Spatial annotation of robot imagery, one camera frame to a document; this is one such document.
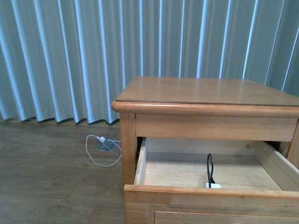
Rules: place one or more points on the wooden drawer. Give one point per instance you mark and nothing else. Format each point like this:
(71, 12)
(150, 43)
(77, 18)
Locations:
(259, 185)

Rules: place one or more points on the white charger adapter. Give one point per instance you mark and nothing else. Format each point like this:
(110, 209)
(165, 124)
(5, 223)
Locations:
(213, 186)

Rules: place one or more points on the wooden nightstand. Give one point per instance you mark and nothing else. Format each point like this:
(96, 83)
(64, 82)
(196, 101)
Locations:
(207, 108)

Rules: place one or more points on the grey floor socket box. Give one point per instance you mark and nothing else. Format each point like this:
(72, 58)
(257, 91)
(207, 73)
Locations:
(105, 146)

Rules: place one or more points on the white floor plug adapter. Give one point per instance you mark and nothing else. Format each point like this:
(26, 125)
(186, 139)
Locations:
(101, 139)

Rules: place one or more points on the pale blue-grey curtain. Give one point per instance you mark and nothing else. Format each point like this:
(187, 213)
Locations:
(69, 59)

